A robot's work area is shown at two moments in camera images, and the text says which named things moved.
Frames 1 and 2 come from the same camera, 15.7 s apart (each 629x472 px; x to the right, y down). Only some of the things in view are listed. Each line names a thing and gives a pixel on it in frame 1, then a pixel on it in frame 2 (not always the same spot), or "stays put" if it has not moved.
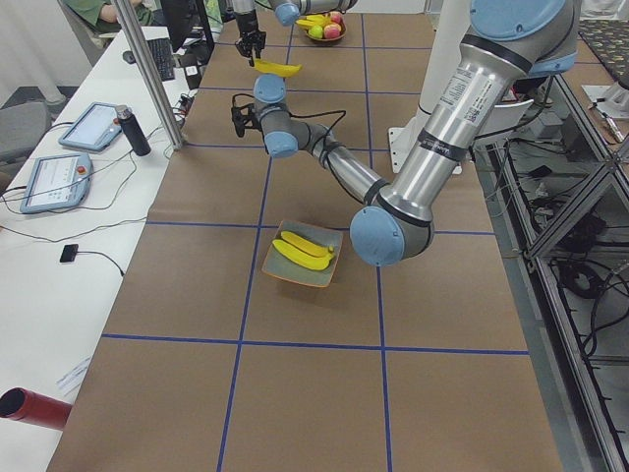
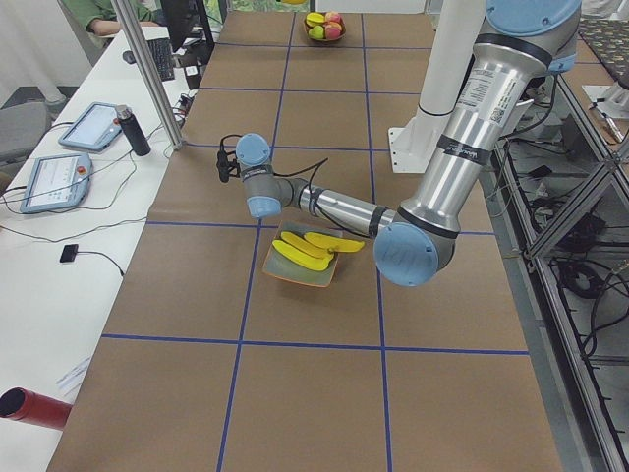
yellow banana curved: (303, 258) stays put
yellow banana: (305, 245) stays put
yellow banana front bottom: (277, 69) to (335, 243)
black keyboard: (163, 54) stays put
